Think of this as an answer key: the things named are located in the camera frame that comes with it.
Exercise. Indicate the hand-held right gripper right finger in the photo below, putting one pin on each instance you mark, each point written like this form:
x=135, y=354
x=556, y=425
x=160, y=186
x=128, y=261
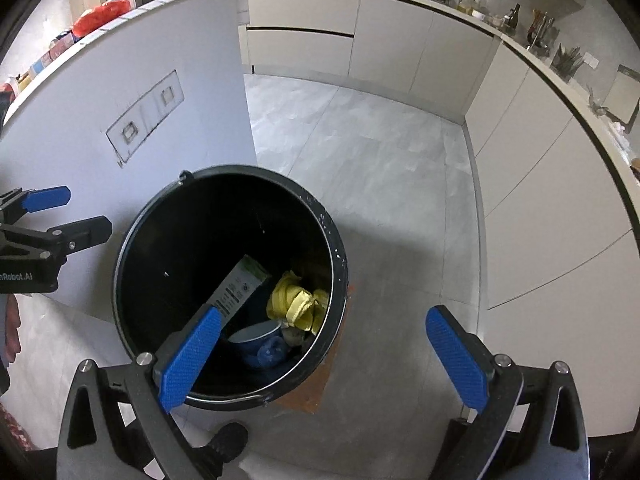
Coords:
x=457, y=360

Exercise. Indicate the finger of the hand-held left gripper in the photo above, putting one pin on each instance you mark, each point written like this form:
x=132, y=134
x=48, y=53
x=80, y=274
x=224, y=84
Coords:
x=47, y=198
x=85, y=230

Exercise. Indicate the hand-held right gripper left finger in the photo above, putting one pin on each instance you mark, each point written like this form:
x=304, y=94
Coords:
x=190, y=355

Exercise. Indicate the green white milk carton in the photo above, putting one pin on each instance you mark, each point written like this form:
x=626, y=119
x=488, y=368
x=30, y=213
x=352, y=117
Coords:
x=242, y=285

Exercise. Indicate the black plastic bucket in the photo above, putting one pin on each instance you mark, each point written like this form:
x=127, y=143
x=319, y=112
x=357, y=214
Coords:
x=170, y=260

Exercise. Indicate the yellow rubber gloves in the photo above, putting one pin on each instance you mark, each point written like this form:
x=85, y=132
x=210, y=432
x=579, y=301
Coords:
x=295, y=302

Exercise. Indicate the red paper cup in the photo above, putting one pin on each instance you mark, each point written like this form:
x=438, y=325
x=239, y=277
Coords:
x=12, y=86

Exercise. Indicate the orange snack box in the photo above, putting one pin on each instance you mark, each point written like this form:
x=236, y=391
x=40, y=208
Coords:
x=57, y=53

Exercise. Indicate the red plastic bag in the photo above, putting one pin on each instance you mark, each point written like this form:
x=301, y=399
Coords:
x=100, y=14

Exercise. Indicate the person's left hand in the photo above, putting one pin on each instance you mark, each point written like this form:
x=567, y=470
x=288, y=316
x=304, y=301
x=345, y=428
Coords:
x=11, y=325

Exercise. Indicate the black shoe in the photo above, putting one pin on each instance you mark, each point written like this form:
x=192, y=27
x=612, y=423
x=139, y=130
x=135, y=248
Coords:
x=227, y=442

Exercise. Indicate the low wooden stool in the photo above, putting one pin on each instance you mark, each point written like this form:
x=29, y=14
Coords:
x=305, y=395

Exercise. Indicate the island socket panel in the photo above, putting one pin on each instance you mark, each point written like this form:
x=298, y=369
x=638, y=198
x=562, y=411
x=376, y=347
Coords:
x=145, y=117

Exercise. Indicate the white kitchen island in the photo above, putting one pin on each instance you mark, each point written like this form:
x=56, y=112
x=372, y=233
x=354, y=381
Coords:
x=150, y=60

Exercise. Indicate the white cutting board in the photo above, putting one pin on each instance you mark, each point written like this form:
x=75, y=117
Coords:
x=622, y=97

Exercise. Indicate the dark chopstick holder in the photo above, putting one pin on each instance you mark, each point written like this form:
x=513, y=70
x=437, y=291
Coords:
x=566, y=65

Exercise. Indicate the beige base cabinets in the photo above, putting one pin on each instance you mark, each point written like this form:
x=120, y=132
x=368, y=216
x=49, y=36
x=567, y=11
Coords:
x=400, y=40

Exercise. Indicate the utensil holder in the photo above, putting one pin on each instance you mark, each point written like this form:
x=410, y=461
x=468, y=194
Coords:
x=542, y=35

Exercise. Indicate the dark glass bottle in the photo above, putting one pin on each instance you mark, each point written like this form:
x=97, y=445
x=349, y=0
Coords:
x=513, y=17

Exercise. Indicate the oil bottles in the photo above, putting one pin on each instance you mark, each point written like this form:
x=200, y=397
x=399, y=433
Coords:
x=464, y=4

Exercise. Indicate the white wall socket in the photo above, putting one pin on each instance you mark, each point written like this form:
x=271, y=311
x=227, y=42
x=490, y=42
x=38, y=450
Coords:
x=590, y=60

